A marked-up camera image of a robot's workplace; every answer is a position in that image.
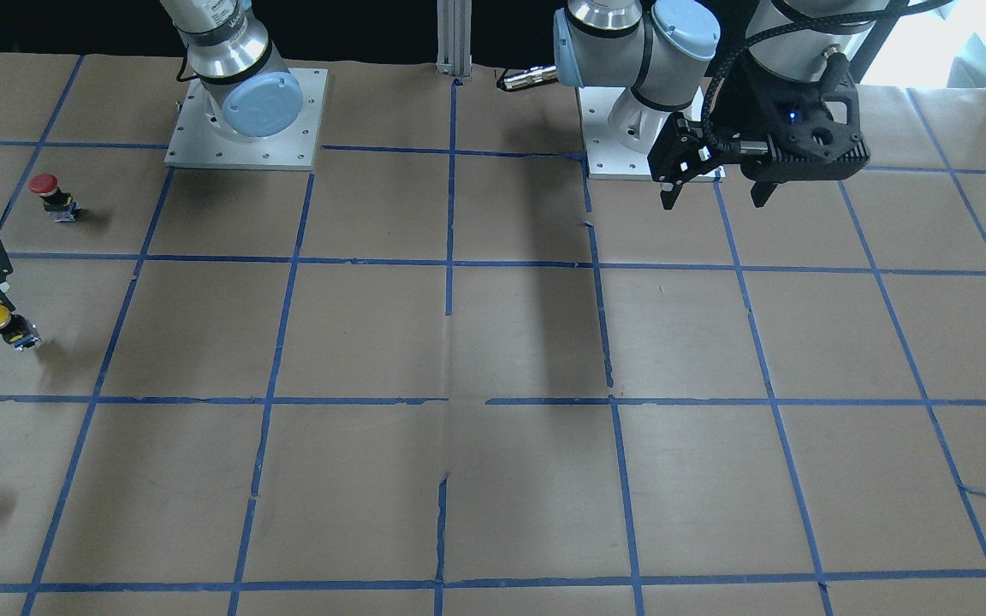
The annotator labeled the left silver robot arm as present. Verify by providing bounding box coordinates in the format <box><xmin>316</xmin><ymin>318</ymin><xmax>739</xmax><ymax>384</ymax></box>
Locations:
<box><xmin>553</xmin><ymin>1</ymin><xmax>888</xmax><ymax>210</ymax></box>

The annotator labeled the aluminium frame post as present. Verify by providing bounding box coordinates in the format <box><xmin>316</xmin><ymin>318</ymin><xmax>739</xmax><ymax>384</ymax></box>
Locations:
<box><xmin>435</xmin><ymin>0</ymin><xmax>473</xmax><ymax>81</ymax></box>

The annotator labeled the yellow push button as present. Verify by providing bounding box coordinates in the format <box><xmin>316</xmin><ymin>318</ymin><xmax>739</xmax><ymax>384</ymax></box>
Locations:
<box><xmin>0</xmin><ymin>303</ymin><xmax>42</xmax><ymax>352</ymax></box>

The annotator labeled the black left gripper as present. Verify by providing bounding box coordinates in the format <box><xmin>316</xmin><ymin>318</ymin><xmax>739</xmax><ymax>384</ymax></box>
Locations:
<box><xmin>647</xmin><ymin>56</ymin><xmax>789</xmax><ymax>210</ymax></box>

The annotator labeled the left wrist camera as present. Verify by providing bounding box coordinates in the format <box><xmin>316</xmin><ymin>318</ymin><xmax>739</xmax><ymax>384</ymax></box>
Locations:
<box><xmin>711</xmin><ymin>51</ymin><xmax>871</xmax><ymax>181</ymax></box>

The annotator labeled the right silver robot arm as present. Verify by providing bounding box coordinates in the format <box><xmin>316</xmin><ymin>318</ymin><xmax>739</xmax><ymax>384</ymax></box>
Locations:
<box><xmin>0</xmin><ymin>1</ymin><xmax>305</xmax><ymax>317</ymax></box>

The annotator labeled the red push button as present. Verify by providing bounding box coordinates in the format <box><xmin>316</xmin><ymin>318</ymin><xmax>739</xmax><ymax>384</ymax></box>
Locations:
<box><xmin>27</xmin><ymin>173</ymin><xmax>79</xmax><ymax>223</ymax></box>

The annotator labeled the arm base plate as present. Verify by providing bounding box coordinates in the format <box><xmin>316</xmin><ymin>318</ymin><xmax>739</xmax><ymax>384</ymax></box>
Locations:
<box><xmin>578</xmin><ymin>86</ymin><xmax>670</xmax><ymax>181</ymax></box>
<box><xmin>164</xmin><ymin>68</ymin><xmax>329</xmax><ymax>172</ymax></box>

